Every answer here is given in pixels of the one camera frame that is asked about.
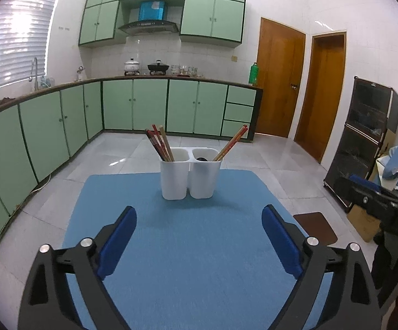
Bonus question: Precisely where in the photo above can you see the brown floor mat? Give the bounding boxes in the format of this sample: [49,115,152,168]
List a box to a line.
[293,212,338,244]

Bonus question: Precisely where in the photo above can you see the dark glass-door cabinet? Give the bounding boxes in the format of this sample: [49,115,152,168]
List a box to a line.
[324,76,398,214]

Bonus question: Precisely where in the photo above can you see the green kitchen cabinets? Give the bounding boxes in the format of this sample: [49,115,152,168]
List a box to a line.
[78,0,247,49]
[0,77,264,258]

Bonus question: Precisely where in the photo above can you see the white plastic utensil holder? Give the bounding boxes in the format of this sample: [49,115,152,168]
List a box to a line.
[189,148,220,199]
[160,147,190,200]

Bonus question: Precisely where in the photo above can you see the white cooking pot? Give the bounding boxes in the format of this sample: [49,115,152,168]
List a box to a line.
[123,58,141,75]

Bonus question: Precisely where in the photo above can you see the cluster of glass jars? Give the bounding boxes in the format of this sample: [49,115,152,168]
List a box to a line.
[171,65,205,77]

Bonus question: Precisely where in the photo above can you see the wooden door with handle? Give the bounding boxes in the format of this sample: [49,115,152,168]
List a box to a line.
[256,17,306,138]

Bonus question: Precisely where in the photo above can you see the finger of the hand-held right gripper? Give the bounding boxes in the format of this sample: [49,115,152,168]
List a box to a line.
[337,175,398,221]

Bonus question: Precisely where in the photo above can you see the black wok with lid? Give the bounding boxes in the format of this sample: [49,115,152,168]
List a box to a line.
[147,60,170,75]

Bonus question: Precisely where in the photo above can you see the plain wooden door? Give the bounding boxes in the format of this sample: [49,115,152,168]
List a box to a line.
[295,32,347,164]

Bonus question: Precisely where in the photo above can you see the plain wooden chopstick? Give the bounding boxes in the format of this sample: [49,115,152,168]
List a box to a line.
[159,126,175,162]

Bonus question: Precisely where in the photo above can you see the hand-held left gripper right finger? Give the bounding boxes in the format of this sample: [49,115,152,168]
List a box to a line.
[261,204,382,330]

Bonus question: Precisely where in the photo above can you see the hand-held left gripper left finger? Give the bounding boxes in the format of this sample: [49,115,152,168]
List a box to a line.
[17,205,138,330]

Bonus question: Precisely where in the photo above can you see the person's right forearm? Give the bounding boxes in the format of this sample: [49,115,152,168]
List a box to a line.
[372,229,398,317]

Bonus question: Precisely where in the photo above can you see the green lower kitchen cabinets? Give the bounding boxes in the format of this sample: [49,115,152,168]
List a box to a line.
[0,77,264,258]

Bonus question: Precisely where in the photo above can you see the blue table mat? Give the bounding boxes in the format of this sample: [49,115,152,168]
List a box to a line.
[62,169,323,330]

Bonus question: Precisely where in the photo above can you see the green upper kitchen cabinets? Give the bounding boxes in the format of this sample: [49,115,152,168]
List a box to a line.
[78,0,247,49]

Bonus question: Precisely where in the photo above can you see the white window blinds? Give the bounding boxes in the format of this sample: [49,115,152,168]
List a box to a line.
[0,0,64,93]

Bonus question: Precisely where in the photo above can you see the cardboard box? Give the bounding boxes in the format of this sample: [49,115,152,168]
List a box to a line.
[348,204,382,243]

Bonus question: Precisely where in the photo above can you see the range hood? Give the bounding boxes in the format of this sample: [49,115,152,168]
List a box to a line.
[118,21,180,35]

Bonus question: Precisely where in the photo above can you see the blue-wrapped hood chimney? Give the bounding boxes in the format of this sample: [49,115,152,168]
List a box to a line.
[138,1,167,22]

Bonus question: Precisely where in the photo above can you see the blue cloth with lace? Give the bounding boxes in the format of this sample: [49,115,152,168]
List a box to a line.
[380,144,398,193]

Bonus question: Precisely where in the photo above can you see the metal sink faucet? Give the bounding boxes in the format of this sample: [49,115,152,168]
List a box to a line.
[30,57,39,92]

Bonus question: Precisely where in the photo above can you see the red-handled wooden chopstick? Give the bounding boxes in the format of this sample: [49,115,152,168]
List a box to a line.
[213,125,246,162]
[152,125,171,162]
[145,130,166,162]
[217,126,248,162]

